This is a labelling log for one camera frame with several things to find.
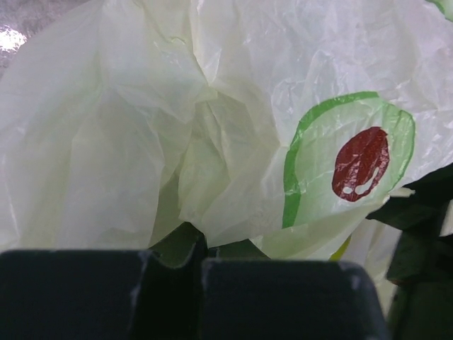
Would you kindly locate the pale green plastic bag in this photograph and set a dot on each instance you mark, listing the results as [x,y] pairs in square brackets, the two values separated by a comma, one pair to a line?
[282,122]

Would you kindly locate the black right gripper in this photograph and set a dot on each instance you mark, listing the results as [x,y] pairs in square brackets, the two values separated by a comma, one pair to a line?
[421,265]

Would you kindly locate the green fruit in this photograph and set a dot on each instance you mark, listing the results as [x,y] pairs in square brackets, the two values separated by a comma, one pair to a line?
[341,251]

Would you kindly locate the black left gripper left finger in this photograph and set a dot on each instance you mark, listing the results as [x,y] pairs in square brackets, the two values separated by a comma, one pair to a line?
[104,294]

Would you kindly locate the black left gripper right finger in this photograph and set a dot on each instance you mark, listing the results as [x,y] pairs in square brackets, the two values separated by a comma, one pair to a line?
[249,296]

